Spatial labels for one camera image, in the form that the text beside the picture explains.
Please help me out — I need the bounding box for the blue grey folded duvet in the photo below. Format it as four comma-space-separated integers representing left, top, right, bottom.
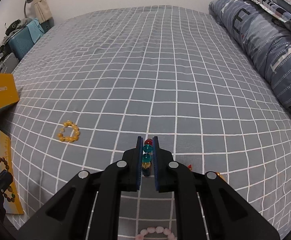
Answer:
209, 0, 291, 113

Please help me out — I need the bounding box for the pink white bead bracelet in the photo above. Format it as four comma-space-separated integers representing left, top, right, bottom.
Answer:
135, 225, 178, 240

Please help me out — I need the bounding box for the grey checked bed sheet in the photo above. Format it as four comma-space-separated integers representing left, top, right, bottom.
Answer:
4, 6, 291, 237

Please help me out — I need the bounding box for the multicolour glass bead bracelet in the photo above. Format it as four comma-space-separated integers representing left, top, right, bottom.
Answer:
141, 138, 154, 177

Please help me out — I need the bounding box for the red cord gold charm bracelet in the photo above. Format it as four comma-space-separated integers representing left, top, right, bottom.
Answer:
187, 164, 228, 183

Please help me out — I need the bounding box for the yellow amber bead bracelet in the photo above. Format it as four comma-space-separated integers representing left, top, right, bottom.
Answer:
57, 120, 81, 143

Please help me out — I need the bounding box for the brown wooden bead bracelet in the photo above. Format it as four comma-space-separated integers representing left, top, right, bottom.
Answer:
0, 156, 16, 203

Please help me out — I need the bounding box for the teal storage bin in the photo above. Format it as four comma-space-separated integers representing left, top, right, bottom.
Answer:
8, 18, 45, 61

